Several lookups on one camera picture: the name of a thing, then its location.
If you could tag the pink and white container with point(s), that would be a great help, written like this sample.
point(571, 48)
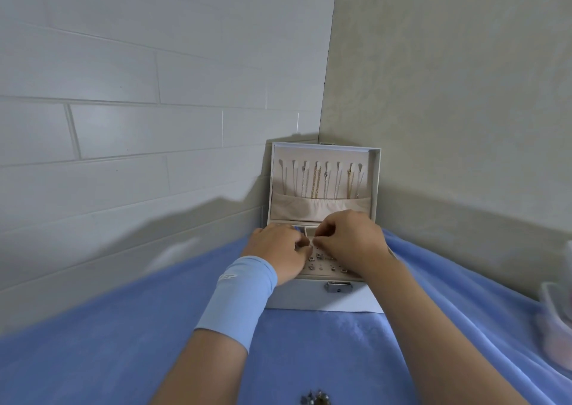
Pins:
point(556, 320)

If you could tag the person's left forearm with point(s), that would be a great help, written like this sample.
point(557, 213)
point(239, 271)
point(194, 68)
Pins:
point(201, 373)

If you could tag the light blue wrist sleeve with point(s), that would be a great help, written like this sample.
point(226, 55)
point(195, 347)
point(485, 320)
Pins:
point(239, 302)

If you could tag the person's left fingers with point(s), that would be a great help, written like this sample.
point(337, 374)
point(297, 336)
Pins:
point(300, 246)

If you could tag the white jewelry box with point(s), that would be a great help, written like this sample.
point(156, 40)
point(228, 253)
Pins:
point(313, 299)

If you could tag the silver metal box clasp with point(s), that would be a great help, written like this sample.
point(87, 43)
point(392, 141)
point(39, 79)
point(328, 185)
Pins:
point(338, 287)

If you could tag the person's right forearm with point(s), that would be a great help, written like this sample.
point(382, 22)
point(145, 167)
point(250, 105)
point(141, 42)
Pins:
point(429, 328)

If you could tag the group of small earrings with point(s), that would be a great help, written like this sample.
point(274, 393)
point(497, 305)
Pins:
point(322, 266)

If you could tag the person's left hand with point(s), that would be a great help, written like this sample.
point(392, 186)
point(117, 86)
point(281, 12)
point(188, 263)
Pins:
point(272, 248)

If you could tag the small pile of metal jewelry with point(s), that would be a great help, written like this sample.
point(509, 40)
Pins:
point(316, 398)

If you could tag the person's right hand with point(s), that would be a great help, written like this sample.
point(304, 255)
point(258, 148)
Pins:
point(357, 239)

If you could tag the person's right fingers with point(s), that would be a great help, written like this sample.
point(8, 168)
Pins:
point(325, 235)

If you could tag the light blue fleece blanket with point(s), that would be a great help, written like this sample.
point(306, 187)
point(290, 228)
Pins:
point(339, 355)

